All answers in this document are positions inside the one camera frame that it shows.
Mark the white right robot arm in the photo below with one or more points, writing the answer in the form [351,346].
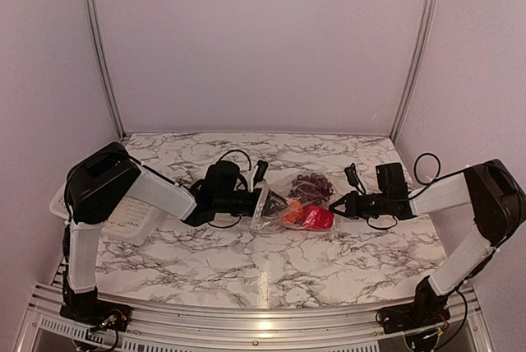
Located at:
[487,191]

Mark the clear zip top bag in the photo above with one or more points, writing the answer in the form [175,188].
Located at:
[282,187]

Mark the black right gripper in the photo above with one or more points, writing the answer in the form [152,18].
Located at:
[352,210]

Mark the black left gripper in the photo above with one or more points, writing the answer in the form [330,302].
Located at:
[266,210]

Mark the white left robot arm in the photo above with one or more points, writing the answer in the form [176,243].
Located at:
[97,186]

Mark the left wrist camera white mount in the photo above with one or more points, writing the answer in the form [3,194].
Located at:
[256,175]

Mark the orange fake carrot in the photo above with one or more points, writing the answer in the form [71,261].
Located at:
[295,212]

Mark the red fake pepper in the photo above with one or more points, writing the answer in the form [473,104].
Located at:
[315,218]

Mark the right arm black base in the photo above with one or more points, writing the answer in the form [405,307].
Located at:
[425,310]

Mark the aluminium corner post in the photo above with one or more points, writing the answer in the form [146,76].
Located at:
[423,34]
[104,72]

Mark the aluminium front rail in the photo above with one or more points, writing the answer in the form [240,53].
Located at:
[171,327]

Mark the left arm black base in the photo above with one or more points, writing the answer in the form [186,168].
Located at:
[88,309]

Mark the white perforated plastic basket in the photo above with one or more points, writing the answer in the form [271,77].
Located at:
[130,222]

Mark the purple fake grapes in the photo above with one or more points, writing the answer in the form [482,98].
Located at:
[315,189]

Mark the left aluminium corner post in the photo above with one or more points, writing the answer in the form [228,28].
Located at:
[104,72]

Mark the right aluminium corner post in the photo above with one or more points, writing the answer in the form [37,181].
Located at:
[423,34]

